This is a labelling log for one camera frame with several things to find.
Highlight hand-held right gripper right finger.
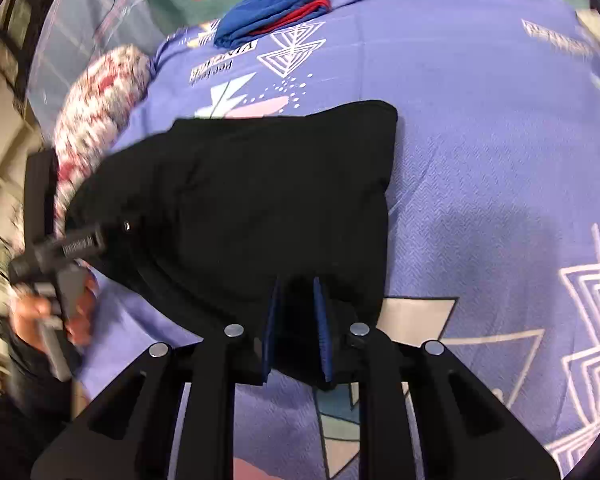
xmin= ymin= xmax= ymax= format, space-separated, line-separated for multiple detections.
xmin=312 ymin=275 xmax=565 ymax=480

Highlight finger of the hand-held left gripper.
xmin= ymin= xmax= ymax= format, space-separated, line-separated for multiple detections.
xmin=97 ymin=214 xmax=148 ymax=261

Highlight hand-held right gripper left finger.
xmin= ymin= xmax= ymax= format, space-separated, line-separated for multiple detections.
xmin=30 ymin=276 xmax=284 ymax=480

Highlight black pants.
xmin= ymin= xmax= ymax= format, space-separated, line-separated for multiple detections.
xmin=64 ymin=100 xmax=399 ymax=392

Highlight person's left forearm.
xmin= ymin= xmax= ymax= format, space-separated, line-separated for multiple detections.
xmin=0 ymin=337 xmax=91 ymax=461

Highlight person's left hand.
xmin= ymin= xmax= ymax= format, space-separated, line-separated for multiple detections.
xmin=9 ymin=269 xmax=102 ymax=357

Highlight red and white floral pillow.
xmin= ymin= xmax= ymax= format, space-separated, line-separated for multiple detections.
xmin=51 ymin=44 xmax=155 ymax=267

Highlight blue plaid cloth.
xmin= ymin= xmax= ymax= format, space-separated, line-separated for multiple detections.
xmin=26 ymin=0 xmax=182 ymax=133

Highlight purple printed blanket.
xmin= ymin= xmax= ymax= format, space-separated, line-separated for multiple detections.
xmin=74 ymin=0 xmax=600 ymax=480

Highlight blue folded garment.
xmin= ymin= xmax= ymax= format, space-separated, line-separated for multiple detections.
xmin=213 ymin=0 xmax=327 ymax=48

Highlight red folded garment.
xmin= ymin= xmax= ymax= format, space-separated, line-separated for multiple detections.
xmin=250 ymin=0 xmax=332 ymax=36

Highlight black window frame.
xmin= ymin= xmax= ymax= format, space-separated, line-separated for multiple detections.
xmin=0 ymin=0 xmax=48 ymax=108

